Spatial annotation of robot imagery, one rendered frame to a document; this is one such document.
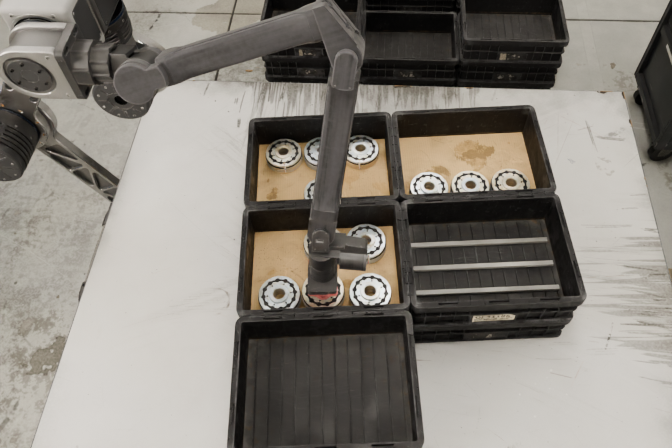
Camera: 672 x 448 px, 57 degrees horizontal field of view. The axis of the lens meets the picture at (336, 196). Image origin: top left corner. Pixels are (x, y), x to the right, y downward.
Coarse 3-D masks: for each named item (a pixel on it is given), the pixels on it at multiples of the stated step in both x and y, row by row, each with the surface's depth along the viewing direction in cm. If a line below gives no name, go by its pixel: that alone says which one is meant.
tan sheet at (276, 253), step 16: (256, 240) 165; (272, 240) 165; (288, 240) 164; (256, 256) 162; (272, 256) 162; (288, 256) 162; (304, 256) 161; (384, 256) 161; (256, 272) 159; (272, 272) 159; (288, 272) 159; (304, 272) 159; (352, 272) 158; (368, 272) 158; (384, 272) 158; (256, 288) 157; (256, 304) 154
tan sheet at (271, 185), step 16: (304, 144) 183; (384, 144) 181; (304, 160) 179; (384, 160) 178; (272, 176) 176; (288, 176) 176; (304, 176) 176; (352, 176) 175; (368, 176) 175; (384, 176) 175; (272, 192) 173; (288, 192) 173; (352, 192) 172; (368, 192) 172; (384, 192) 172
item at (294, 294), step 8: (272, 280) 154; (280, 280) 155; (288, 280) 154; (264, 288) 154; (288, 288) 153; (296, 288) 153; (264, 296) 152; (296, 296) 152; (264, 304) 151; (272, 304) 151; (280, 304) 151; (288, 304) 151; (296, 304) 151
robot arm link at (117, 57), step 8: (120, 48) 115; (128, 48) 115; (136, 48) 117; (112, 56) 112; (120, 56) 112; (128, 56) 116; (136, 56) 114; (144, 56) 114; (152, 56) 115; (112, 64) 113; (120, 64) 113
